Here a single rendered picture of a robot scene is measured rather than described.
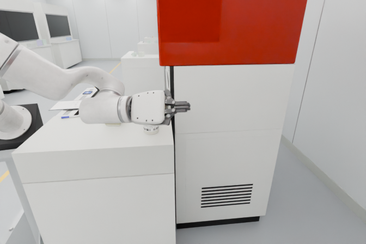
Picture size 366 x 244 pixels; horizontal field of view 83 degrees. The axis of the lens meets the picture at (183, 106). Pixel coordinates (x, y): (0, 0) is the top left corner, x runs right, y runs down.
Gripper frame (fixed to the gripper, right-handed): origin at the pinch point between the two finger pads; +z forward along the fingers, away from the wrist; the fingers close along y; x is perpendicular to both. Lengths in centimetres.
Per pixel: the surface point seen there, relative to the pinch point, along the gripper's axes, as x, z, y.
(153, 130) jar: -30.3, -19.1, 2.9
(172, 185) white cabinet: -38.6, -12.3, 26.5
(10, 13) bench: -261, -446, -300
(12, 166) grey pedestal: -39, -101, 19
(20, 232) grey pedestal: -71, -123, 63
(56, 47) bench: -432, -483, -316
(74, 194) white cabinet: -28, -53, 30
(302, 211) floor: -143, 72, 57
